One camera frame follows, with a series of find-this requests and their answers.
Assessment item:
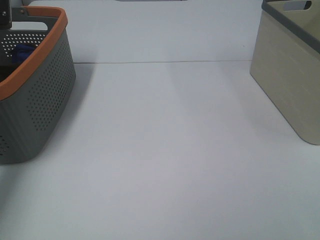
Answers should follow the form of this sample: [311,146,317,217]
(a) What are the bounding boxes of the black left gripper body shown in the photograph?
[0,0,12,28]

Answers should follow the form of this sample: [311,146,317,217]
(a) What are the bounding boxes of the grey basket with orange rim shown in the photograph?
[0,6,76,165]

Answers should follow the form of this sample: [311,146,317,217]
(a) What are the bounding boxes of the beige plastic storage bin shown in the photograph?
[249,0,320,145]

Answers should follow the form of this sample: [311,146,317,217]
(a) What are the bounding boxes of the blue cloth in basket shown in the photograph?
[11,44,35,64]

